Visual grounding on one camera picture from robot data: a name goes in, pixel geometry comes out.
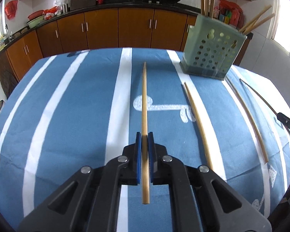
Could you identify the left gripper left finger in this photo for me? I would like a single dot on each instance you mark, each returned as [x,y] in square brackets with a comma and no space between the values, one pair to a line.
[89,199]

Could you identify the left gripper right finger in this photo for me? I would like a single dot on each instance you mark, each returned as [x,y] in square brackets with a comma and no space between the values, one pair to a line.
[201,200]

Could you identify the blue white striped tablecloth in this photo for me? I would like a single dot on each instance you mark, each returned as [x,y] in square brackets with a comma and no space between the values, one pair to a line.
[82,108]

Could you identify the green perforated utensil holder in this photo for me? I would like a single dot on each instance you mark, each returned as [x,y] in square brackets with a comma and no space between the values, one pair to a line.
[211,48]

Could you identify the red oil bottle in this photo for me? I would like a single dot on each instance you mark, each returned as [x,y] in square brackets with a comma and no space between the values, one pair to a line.
[235,15]

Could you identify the red bag on counter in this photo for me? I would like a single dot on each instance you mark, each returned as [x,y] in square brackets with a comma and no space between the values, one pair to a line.
[230,5]

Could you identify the lower wooden cabinets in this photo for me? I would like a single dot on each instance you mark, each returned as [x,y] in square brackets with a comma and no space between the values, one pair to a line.
[96,29]

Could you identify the yellow detergent bottle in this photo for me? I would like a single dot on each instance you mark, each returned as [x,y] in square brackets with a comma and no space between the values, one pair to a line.
[2,43]

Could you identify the green basin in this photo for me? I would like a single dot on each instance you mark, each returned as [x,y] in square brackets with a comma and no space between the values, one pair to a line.
[34,22]

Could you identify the black gas stove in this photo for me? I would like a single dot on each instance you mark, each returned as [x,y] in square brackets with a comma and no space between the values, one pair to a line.
[157,2]

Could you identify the red basin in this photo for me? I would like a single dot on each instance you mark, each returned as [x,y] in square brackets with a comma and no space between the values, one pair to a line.
[36,14]

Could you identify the red plastic bag on wall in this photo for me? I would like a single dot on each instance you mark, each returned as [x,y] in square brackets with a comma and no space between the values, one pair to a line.
[10,9]

